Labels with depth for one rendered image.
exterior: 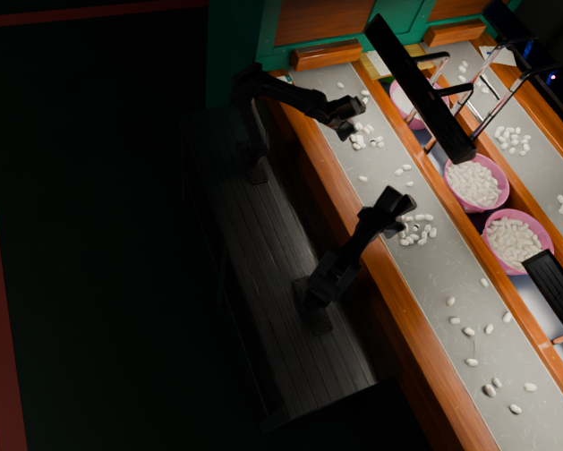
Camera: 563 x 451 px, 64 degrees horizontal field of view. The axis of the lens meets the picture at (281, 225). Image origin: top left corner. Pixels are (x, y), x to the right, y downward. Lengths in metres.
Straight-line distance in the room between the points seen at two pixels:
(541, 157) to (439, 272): 0.80
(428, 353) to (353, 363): 0.23
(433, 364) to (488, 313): 0.30
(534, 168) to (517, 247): 0.42
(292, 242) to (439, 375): 0.64
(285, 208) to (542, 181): 1.09
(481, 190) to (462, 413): 0.87
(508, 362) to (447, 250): 0.41
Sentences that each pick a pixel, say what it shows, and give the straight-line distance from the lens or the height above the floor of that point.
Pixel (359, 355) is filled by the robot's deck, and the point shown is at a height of 0.67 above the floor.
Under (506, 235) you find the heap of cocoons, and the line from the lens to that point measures 1.89.
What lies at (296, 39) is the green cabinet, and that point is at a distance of 1.94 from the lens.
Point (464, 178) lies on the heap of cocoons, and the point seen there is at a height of 0.73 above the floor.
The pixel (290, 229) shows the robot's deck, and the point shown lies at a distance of 1.63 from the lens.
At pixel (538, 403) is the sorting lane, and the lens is 1.71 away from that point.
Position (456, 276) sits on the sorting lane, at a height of 0.74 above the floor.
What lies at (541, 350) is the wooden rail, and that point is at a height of 0.76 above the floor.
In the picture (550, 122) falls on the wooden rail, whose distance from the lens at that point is 2.38.
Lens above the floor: 2.08
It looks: 60 degrees down
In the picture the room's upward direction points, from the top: 20 degrees clockwise
